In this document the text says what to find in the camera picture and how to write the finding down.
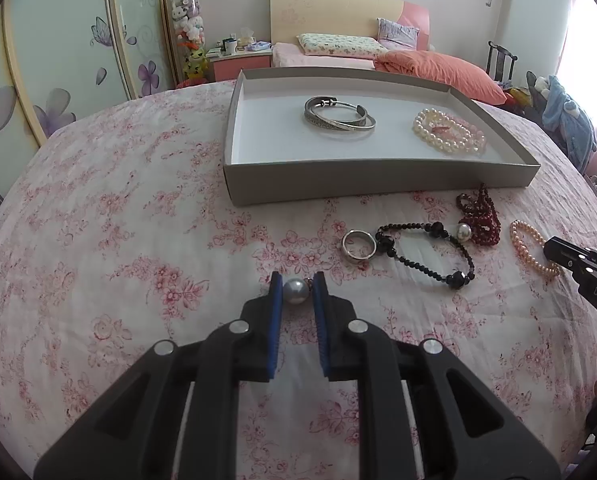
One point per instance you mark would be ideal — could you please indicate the beige and pink headboard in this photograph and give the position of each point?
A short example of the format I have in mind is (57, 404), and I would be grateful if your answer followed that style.
(290, 18)

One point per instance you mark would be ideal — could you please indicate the floral sliding wardrobe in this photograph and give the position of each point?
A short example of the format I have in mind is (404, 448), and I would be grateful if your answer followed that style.
(62, 60)

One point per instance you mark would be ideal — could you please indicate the white pearl earring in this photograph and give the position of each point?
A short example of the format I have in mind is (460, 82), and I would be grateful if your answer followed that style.
(296, 290)

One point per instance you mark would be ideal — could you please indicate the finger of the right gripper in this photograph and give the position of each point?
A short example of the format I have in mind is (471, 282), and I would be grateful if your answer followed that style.
(580, 262)

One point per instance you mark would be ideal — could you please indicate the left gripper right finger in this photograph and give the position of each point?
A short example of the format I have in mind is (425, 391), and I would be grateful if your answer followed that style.
(422, 412)

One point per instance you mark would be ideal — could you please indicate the pink floral tablecloth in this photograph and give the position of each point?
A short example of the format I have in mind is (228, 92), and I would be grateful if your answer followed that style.
(120, 232)

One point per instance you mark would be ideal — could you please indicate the white mug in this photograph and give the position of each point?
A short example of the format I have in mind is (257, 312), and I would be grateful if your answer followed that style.
(230, 46)

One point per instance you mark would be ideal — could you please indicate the lilac small pillow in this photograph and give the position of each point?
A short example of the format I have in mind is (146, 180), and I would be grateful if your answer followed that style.
(397, 35)

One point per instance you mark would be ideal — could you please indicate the floral white pillow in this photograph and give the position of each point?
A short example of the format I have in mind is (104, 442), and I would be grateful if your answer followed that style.
(341, 46)

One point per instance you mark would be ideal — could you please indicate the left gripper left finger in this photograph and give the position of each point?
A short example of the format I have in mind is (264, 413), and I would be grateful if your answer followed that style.
(174, 413)

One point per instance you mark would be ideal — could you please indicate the grey shallow cardboard tray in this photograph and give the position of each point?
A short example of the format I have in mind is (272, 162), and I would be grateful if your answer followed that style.
(273, 153)

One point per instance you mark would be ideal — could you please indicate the blue plush toy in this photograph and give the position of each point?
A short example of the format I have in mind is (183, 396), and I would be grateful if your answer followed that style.
(577, 131)

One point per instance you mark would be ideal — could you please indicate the clear tube of plush toys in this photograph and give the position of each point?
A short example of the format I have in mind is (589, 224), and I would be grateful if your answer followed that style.
(187, 37)

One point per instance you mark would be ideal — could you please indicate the pink bedside table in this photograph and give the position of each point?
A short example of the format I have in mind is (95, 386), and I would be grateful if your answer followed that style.
(228, 67)

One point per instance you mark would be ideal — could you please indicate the bed with pink sheet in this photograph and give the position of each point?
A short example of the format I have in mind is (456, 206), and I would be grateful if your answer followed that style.
(291, 55)

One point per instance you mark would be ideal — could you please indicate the folded salmon duvet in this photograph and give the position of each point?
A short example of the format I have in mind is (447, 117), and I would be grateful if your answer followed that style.
(462, 75)

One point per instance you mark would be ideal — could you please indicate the dark wooden chair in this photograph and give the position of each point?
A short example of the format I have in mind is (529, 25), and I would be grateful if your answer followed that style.
(500, 63)

